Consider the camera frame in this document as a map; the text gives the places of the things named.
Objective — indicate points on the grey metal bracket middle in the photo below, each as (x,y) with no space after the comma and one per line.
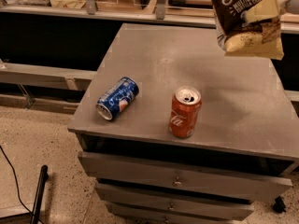
(160,9)

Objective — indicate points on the grey drawer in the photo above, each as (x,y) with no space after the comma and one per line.
(172,175)
(173,203)
(165,217)

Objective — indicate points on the red coke can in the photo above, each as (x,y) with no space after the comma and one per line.
(186,104)

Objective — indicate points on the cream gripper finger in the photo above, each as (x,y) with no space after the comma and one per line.
(265,10)

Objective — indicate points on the black stand leg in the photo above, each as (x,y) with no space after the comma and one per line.
(43,177)

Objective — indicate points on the grey metal shelf rail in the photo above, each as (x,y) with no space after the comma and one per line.
(178,20)

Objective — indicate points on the brown multigrain chip bag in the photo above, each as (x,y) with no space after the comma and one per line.
(238,38)

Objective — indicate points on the black caster wheel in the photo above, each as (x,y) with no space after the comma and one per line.
(279,206)

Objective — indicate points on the grey drawer cabinet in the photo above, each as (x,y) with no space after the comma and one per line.
(246,122)

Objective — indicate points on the top grey drawer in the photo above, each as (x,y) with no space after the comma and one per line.
(172,175)

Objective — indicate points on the bottom grey drawer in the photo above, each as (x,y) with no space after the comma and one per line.
(165,217)

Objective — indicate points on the middle grey drawer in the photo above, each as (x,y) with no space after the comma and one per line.
(173,203)

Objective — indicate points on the blue pepsi can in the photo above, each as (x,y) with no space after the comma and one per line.
(117,98)

